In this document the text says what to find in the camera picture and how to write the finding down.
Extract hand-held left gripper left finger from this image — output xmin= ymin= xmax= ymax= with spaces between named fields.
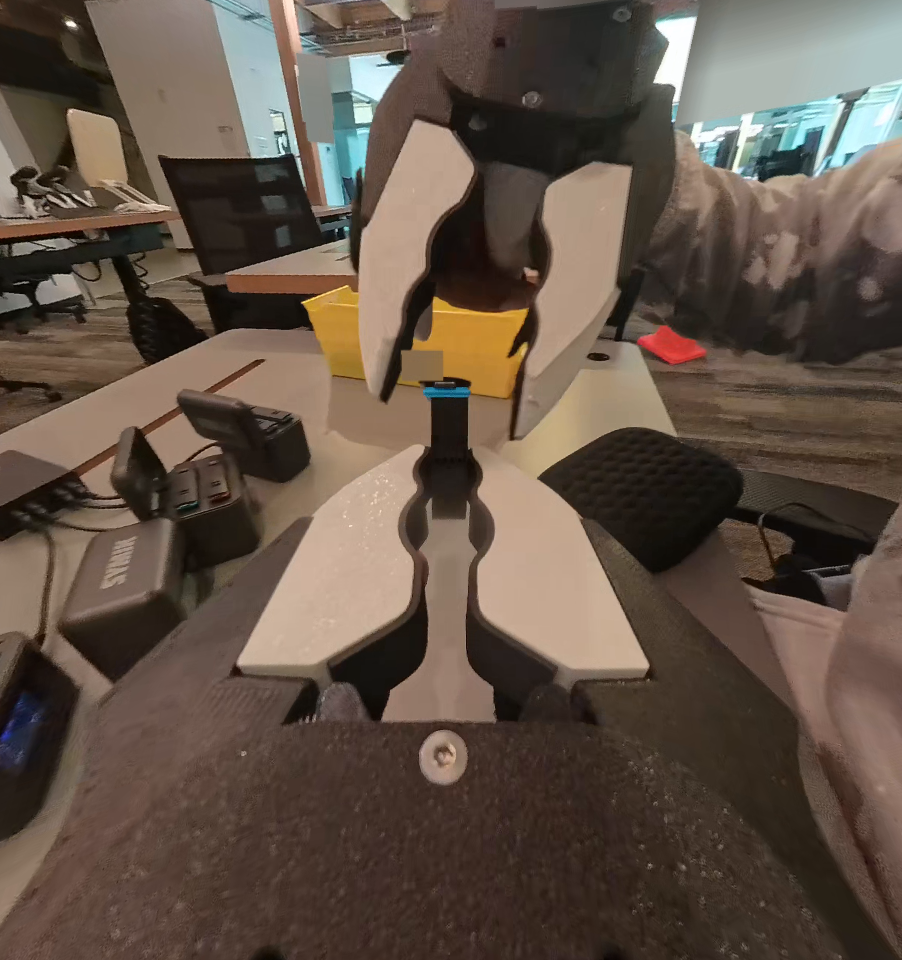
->
xmin=235 ymin=444 xmax=429 ymax=717

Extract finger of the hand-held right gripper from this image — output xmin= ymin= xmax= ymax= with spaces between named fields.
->
xmin=509 ymin=161 xmax=635 ymax=442
xmin=357 ymin=118 xmax=478 ymax=406

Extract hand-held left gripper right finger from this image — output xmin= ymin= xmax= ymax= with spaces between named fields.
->
xmin=466 ymin=447 xmax=653 ymax=720

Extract black battery charger case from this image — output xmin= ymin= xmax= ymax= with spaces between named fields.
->
xmin=57 ymin=516 xmax=189 ymax=680
xmin=0 ymin=632 xmax=83 ymax=852
xmin=109 ymin=426 xmax=260 ymax=570
xmin=175 ymin=388 xmax=311 ymax=483

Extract yellow plastic bin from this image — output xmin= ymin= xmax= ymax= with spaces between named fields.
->
xmin=302 ymin=285 xmax=533 ymax=400

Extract black battery with orange edge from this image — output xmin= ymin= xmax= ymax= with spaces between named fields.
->
xmin=196 ymin=457 xmax=233 ymax=505

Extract red fabric item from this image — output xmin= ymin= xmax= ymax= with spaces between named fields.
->
xmin=637 ymin=324 xmax=708 ymax=366

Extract long wooden table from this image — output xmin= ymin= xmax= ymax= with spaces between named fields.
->
xmin=224 ymin=240 xmax=360 ymax=296

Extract dark rounded object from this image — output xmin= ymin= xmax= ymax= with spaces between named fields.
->
xmin=539 ymin=427 xmax=744 ymax=575

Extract wooden pillar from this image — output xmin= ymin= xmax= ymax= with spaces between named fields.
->
xmin=268 ymin=0 xmax=329 ymax=207

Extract small black bag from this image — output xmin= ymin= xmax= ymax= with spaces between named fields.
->
xmin=127 ymin=296 xmax=210 ymax=366

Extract black power adapter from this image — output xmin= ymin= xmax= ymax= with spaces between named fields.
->
xmin=0 ymin=448 xmax=92 ymax=543

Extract wooden office desk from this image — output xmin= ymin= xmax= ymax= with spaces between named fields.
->
xmin=0 ymin=206 xmax=182 ymax=249

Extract black and white tools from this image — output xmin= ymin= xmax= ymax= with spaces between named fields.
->
xmin=10 ymin=165 xmax=95 ymax=211

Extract white wire stand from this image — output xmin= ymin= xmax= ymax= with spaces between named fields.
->
xmin=94 ymin=178 xmax=173 ymax=215

